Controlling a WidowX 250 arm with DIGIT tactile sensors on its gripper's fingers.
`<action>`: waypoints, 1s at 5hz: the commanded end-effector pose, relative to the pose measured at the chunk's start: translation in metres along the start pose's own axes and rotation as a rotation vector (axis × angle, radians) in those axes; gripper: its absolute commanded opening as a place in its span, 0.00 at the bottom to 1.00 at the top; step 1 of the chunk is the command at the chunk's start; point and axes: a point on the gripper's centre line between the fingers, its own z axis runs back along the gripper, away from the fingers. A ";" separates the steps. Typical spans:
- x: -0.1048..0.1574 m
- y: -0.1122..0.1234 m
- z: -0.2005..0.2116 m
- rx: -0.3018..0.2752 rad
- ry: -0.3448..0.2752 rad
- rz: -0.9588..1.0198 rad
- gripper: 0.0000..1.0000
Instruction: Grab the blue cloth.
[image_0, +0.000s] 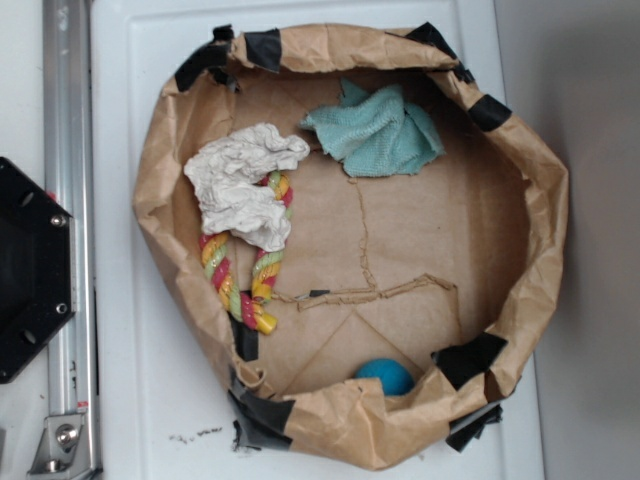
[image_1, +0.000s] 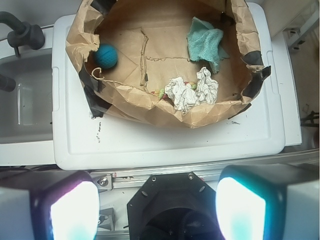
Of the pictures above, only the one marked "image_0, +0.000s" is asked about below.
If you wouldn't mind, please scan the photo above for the crumpled white cloth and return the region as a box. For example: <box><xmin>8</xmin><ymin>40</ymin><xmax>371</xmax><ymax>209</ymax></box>
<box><xmin>184</xmin><ymin>123</ymin><xmax>310</xmax><ymax>252</ymax></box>

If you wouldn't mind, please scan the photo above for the light blue cloth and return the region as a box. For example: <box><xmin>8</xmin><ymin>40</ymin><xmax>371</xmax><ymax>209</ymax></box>
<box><xmin>300</xmin><ymin>78</ymin><xmax>445</xmax><ymax>178</ymax></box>

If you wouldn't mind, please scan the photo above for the brown paper bag bin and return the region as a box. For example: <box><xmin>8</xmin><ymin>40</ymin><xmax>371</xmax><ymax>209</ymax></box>
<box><xmin>133</xmin><ymin>24</ymin><xmax>569</xmax><ymax>470</ymax></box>

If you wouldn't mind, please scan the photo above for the blue ball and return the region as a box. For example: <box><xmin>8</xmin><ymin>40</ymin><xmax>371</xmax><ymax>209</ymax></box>
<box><xmin>355</xmin><ymin>358</ymin><xmax>415</xmax><ymax>396</ymax></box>

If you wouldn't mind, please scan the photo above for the white tray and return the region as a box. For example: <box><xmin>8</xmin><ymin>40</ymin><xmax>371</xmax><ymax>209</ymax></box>
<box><xmin>88</xmin><ymin>0</ymin><xmax>547</xmax><ymax>480</ymax></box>

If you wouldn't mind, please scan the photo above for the multicolour rope toy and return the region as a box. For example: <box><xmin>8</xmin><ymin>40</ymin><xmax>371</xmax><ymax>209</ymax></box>
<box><xmin>198</xmin><ymin>170</ymin><xmax>295</xmax><ymax>336</ymax></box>

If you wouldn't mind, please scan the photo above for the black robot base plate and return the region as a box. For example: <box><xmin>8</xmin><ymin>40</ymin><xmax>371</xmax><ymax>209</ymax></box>
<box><xmin>0</xmin><ymin>157</ymin><xmax>73</xmax><ymax>384</ymax></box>

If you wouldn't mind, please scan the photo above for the aluminium rail frame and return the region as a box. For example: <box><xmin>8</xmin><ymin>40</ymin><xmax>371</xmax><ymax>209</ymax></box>
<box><xmin>43</xmin><ymin>1</ymin><xmax>102</xmax><ymax>479</ymax></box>

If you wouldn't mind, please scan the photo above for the metal corner bracket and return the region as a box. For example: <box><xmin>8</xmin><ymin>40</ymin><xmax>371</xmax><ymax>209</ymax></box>
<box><xmin>26</xmin><ymin>414</ymin><xmax>91</xmax><ymax>479</ymax></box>

